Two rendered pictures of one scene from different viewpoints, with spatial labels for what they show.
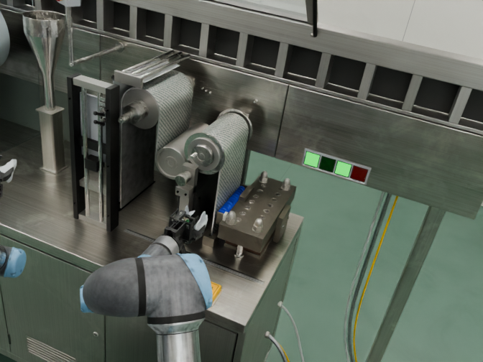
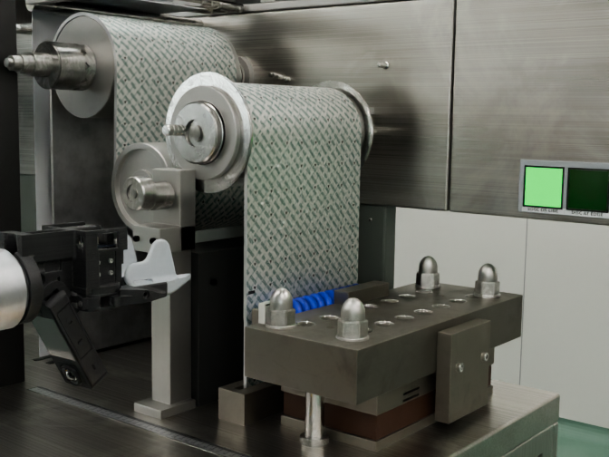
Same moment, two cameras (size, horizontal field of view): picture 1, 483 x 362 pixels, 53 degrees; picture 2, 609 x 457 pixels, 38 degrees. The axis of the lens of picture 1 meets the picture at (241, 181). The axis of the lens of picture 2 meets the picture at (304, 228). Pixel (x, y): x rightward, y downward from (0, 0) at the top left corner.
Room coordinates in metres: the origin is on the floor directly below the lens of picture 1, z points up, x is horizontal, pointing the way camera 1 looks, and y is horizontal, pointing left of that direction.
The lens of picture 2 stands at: (0.41, -0.37, 1.27)
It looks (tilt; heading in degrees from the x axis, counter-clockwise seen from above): 7 degrees down; 21
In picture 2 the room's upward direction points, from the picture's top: 1 degrees clockwise
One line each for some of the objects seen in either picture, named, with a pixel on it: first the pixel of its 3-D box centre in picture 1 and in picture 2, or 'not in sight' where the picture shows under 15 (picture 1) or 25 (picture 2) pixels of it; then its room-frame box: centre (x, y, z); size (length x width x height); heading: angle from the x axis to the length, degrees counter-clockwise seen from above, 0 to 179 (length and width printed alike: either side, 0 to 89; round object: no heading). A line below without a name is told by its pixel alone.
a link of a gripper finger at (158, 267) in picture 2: (202, 218); (160, 266); (1.23, 0.10, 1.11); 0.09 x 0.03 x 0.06; 154
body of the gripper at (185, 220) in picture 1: (178, 232); (62, 271); (1.13, 0.16, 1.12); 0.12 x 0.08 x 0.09; 163
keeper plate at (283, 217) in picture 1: (282, 223); (465, 369); (1.48, -0.18, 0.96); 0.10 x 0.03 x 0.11; 162
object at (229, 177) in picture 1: (230, 178); (305, 236); (1.49, 0.04, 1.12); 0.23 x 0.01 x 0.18; 162
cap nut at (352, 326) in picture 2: (258, 224); (352, 317); (1.33, -0.08, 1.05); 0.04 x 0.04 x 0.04
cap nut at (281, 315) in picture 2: (231, 216); (281, 306); (1.35, 0.01, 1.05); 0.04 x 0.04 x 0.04
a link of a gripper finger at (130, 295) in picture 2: (194, 232); (126, 292); (1.18, 0.12, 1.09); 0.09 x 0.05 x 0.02; 154
